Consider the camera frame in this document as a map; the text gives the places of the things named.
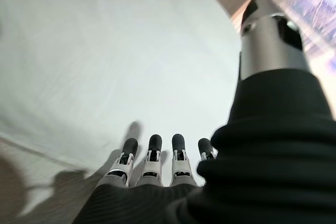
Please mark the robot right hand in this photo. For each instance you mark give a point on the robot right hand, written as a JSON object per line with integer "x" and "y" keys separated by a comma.
{"x": 262, "y": 155}

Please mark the white duvet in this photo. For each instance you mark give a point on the white duvet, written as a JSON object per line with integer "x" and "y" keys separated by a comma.
{"x": 118, "y": 58}

